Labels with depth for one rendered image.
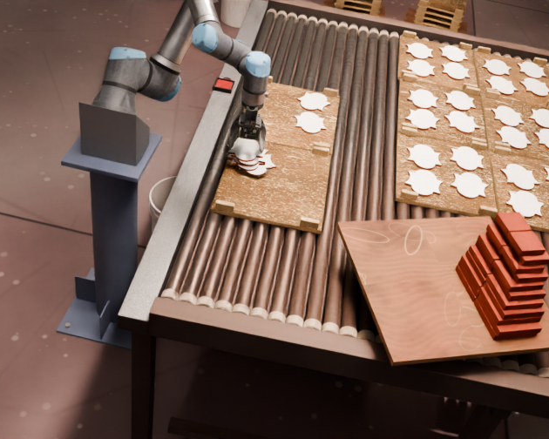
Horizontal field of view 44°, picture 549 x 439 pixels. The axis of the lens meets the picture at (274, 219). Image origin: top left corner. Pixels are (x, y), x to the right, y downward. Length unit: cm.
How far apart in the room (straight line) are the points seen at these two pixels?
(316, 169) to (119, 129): 67
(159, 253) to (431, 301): 78
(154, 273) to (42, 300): 124
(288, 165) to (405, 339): 85
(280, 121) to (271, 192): 42
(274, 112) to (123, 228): 72
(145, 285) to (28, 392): 105
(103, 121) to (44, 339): 106
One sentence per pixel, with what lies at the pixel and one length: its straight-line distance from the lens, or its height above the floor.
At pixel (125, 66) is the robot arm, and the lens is 236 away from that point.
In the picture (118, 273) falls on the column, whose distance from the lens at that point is 278.
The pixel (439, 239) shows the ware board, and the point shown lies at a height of 104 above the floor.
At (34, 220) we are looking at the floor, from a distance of 349.
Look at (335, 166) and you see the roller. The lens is 242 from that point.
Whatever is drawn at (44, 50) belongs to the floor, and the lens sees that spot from 485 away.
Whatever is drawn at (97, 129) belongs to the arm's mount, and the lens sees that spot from 235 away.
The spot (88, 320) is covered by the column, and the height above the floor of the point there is 1.
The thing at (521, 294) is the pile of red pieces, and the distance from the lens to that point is 183.
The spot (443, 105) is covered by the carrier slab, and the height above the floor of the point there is 94.
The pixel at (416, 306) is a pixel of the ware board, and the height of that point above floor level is 104.
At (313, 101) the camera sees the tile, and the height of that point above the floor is 94.
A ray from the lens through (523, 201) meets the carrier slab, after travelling 252.
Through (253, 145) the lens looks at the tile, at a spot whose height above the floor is 99.
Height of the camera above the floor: 234
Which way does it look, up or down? 41 degrees down
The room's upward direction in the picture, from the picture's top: 11 degrees clockwise
